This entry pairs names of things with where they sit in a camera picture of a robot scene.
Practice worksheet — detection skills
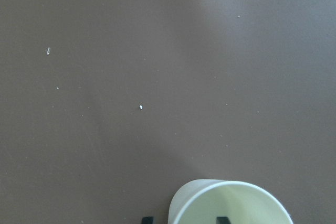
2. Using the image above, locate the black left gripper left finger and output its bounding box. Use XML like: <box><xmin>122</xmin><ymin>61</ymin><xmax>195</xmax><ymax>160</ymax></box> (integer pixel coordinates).
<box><xmin>141</xmin><ymin>216</ymin><xmax>154</xmax><ymax>224</ymax></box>

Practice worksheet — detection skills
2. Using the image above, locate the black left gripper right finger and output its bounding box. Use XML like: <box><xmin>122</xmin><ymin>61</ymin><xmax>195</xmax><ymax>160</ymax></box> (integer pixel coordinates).
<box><xmin>216</xmin><ymin>216</ymin><xmax>230</xmax><ymax>224</ymax></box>

